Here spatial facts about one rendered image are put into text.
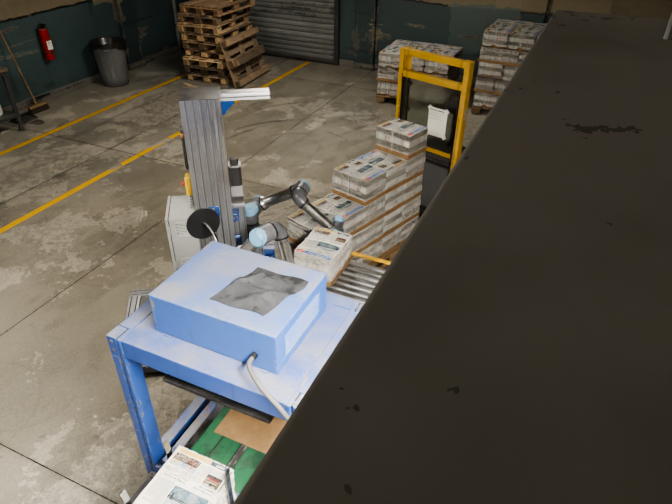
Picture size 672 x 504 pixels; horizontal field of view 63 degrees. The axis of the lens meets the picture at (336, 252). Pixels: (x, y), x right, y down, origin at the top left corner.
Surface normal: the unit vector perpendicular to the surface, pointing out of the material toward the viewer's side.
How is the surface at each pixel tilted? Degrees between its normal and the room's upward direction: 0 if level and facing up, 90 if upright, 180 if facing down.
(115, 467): 0
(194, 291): 0
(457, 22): 90
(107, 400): 0
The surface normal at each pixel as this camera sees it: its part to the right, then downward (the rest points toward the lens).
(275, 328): 0.01, -0.83
